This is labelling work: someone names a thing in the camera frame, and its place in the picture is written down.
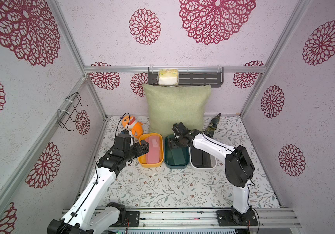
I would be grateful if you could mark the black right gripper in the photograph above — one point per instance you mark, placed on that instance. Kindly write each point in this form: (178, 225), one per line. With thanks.
(177, 139)

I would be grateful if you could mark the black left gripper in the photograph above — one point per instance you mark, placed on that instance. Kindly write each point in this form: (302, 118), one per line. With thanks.
(139, 151)

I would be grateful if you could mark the dark green pencil case front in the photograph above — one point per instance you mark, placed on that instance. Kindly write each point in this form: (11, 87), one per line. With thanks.
(176, 157)

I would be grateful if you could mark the black pencil case front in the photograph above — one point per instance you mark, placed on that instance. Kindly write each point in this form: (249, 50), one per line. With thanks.
(200, 158)

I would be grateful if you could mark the pink pencil case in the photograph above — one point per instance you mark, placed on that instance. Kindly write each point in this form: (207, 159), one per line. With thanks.
(153, 156)

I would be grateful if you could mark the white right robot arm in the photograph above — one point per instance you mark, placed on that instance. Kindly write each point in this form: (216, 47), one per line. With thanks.
(239, 167)

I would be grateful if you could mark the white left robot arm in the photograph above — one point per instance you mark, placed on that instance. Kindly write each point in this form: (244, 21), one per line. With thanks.
(79, 219)

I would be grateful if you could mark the yellow storage box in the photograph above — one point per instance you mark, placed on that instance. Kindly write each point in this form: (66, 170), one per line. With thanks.
(142, 159)

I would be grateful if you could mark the white storage box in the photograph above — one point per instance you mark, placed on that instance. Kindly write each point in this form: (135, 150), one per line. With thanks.
(213, 159)

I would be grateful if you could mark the teal storage box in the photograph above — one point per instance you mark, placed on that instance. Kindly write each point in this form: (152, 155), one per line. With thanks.
(165, 149)

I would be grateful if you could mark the orange shark plush toy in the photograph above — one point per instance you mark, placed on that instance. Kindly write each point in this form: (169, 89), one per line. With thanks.
(133, 125)

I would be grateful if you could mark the green pillow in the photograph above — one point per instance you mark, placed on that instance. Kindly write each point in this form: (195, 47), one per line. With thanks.
(170, 105)

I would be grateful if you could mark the floral table mat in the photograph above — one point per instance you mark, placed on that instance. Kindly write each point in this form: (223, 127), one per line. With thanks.
(138, 186)

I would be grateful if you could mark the tissue pack on shelf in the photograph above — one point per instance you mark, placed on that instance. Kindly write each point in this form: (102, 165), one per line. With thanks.
(168, 77)

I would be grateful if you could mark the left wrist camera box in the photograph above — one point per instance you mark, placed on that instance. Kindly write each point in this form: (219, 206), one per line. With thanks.
(125, 131)

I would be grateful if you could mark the dark wall shelf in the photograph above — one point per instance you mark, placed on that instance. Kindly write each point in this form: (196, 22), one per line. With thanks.
(215, 80)

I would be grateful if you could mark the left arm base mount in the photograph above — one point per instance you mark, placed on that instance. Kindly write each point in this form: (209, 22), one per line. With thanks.
(128, 219)

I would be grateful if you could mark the black wire wall rack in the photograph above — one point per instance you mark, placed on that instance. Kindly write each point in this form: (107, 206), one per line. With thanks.
(65, 115)

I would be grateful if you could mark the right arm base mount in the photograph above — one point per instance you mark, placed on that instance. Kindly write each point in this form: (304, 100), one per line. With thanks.
(234, 218)

